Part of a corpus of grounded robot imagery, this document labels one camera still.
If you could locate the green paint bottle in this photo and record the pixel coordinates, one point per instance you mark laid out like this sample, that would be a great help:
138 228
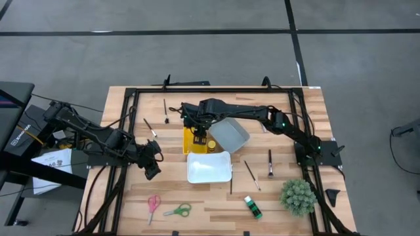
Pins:
254 208

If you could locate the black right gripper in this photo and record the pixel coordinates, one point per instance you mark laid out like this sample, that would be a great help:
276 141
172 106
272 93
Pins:
201 128

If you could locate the black loose bracket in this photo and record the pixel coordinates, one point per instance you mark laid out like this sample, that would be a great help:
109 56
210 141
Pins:
333 196

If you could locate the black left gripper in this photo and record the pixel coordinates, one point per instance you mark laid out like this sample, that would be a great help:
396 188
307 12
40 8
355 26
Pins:
151 154

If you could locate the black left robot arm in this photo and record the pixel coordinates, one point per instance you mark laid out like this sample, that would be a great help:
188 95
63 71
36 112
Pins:
108 141

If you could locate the grey plastic bin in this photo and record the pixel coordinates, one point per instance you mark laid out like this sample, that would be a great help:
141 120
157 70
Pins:
229 136

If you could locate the white plastic bin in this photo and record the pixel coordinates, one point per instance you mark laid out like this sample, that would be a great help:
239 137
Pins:
210 167

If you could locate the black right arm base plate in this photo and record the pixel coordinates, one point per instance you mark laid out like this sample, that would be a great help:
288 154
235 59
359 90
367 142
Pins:
328 157

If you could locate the black-headed brush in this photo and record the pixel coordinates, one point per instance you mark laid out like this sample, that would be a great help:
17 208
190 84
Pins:
166 121

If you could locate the white paper sheet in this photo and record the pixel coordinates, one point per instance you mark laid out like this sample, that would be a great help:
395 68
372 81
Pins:
49 170

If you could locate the black metal table frame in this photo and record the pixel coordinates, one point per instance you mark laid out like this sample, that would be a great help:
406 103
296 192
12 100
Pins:
213 89

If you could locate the thin all-black brush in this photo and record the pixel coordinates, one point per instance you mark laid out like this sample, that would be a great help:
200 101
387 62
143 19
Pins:
231 183

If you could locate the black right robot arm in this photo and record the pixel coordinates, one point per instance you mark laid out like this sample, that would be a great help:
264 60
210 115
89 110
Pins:
249 113

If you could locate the pink scissors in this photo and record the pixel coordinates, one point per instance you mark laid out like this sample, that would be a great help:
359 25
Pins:
151 213

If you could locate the yellow plastic tray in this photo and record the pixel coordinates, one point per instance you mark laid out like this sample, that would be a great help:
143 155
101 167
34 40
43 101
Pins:
188 141

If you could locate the green plant in white pot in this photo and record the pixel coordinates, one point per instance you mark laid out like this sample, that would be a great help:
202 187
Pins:
298 197

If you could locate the black computer box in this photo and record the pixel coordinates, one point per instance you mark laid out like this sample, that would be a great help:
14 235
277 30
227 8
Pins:
26 131

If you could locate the short silver-ferrule brush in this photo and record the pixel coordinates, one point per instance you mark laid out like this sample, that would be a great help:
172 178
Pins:
150 128

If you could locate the yellow paint bottle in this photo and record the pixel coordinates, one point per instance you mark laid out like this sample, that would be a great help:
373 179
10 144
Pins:
211 145

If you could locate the long thin silver-ferrule brush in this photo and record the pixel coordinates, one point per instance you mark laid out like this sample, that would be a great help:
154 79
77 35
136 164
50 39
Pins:
252 175

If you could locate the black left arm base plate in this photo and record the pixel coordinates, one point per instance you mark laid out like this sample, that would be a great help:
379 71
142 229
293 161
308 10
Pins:
98 160

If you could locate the black desk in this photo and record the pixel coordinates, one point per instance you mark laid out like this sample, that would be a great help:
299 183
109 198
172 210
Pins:
13 98

